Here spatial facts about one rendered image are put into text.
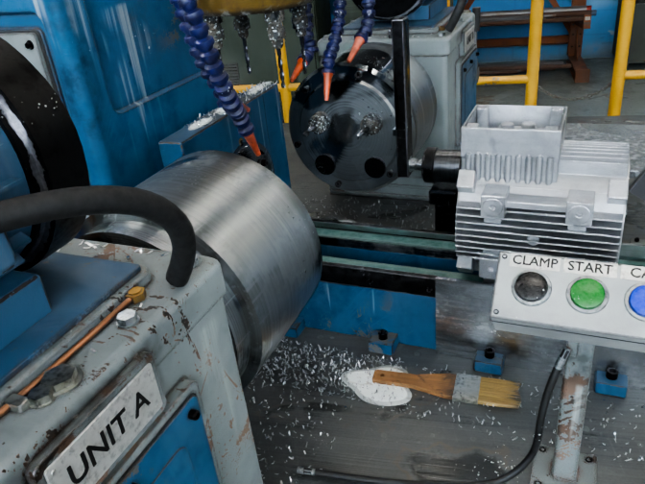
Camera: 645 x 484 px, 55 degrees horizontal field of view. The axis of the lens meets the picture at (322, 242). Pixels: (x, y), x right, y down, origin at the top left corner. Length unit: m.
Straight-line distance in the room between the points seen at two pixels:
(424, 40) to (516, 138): 0.54
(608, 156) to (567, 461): 0.37
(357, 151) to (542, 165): 0.44
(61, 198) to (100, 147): 0.56
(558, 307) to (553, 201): 0.21
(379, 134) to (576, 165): 0.42
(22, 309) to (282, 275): 0.29
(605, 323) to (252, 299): 0.33
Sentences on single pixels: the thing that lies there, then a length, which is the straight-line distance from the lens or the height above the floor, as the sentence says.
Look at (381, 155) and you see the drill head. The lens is 1.14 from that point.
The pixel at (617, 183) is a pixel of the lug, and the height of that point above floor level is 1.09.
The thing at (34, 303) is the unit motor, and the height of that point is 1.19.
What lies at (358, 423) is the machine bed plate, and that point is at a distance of 0.86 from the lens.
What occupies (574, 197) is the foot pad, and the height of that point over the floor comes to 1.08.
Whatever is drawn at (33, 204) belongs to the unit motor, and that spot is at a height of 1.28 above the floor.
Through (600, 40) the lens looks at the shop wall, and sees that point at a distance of 6.15.
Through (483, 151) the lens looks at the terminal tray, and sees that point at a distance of 0.82.
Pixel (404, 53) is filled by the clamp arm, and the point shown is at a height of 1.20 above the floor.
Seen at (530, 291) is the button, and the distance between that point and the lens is 0.62.
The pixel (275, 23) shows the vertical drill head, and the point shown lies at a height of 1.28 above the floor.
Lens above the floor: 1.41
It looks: 28 degrees down
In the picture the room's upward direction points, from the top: 6 degrees counter-clockwise
